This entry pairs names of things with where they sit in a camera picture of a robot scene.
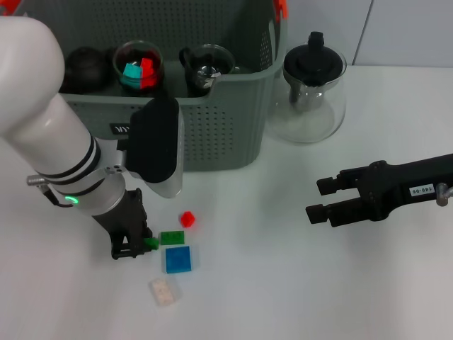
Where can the black ceramic teapot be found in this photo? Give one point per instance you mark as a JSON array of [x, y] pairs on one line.
[[85, 69]]

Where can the blue square toy brick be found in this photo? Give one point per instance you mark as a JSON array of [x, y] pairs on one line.
[[178, 260]]

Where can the translucent white square brick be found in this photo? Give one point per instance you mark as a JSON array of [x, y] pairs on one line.
[[163, 292]]

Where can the thick green toy brick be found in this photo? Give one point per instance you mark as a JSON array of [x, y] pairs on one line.
[[153, 243]]

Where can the orange-red wedge toy brick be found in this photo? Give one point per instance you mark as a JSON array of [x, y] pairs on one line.
[[148, 80]]

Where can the grey perforated storage bin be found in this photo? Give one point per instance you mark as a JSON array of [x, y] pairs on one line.
[[219, 134]]

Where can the glass teapot with black lid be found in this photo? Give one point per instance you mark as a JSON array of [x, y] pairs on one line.
[[315, 63]]

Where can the teal square toy brick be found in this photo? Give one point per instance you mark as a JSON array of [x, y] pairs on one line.
[[132, 71]]

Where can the orange clip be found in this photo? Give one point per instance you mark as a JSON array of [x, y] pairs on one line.
[[8, 6], [281, 8]]

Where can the green two-stud brick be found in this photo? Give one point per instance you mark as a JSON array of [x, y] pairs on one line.
[[172, 237]]

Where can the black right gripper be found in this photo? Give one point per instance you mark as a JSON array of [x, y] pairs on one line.
[[396, 187]]

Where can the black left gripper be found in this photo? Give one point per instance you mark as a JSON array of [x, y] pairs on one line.
[[124, 219]]

